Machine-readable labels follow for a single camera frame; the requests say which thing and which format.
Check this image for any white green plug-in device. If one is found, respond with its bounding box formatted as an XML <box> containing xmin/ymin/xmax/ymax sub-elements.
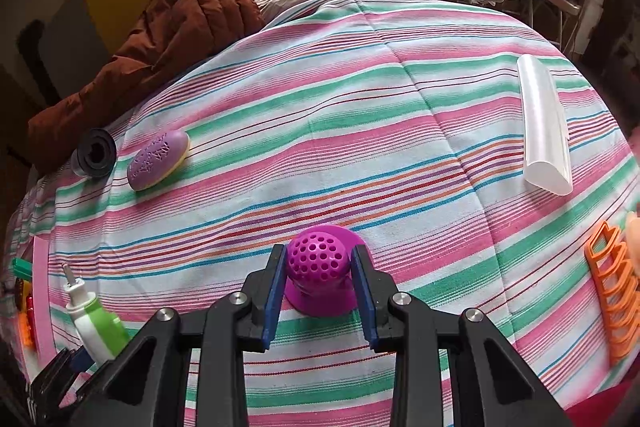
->
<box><xmin>62</xmin><ymin>263</ymin><xmax>129</xmax><ymax>366</ymax></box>

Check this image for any magenta perforated strainer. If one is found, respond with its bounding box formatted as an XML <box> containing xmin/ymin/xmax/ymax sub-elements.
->
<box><xmin>284</xmin><ymin>225</ymin><xmax>364</xmax><ymax>317</ymax></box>

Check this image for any orange cube block toy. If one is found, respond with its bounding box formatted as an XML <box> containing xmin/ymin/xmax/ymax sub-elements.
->
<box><xmin>17</xmin><ymin>312</ymin><xmax>36</xmax><ymax>351</ymax></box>

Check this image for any green plastic clip holder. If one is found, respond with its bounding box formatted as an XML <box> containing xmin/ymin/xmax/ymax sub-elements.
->
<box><xmin>10</xmin><ymin>257</ymin><xmax>32</xmax><ymax>282</ymax></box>

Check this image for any red plastic bottle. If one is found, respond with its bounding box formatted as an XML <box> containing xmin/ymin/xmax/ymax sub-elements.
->
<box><xmin>14</xmin><ymin>277</ymin><xmax>34</xmax><ymax>325</ymax></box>

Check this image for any white pink-edged tray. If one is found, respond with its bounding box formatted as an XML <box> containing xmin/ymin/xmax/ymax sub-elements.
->
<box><xmin>10</xmin><ymin>233</ymin><xmax>56</xmax><ymax>383</ymax></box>

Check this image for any purple oval soap box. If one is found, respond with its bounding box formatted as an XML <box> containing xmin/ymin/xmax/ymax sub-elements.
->
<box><xmin>127</xmin><ymin>130</ymin><xmax>191</xmax><ymax>192</ymax></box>

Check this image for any striped bed sheet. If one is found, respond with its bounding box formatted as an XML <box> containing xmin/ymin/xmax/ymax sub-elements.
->
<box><xmin>2</xmin><ymin>0</ymin><xmax>639</xmax><ymax>407</ymax></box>

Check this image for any black grey cylinder cap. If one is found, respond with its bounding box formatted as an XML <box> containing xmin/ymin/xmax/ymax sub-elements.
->
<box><xmin>70</xmin><ymin>128</ymin><xmax>117</xmax><ymax>179</ymax></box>

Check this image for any translucent white tube case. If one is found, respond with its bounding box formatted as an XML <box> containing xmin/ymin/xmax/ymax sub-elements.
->
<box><xmin>516</xmin><ymin>54</ymin><xmax>573</xmax><ymax>196</ymax></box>

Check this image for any orange plastic rack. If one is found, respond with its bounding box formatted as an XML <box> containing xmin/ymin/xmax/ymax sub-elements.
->
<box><xmin>584</xmin><ymin>221</ymin><xmax>639</xmax><ymax>366</ymax></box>

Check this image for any peach round object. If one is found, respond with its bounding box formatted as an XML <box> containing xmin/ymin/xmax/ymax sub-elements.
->
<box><xmin>625</xmin><ymin>211</ymin><xmax>640</xmax><ymax>279</ymax></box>

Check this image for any rust brown quilt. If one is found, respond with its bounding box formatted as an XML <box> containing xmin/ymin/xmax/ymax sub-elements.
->
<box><xmin>27</xmin><ymin>0</ymin><xmax>265</xmax><ymax>174</ymax></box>

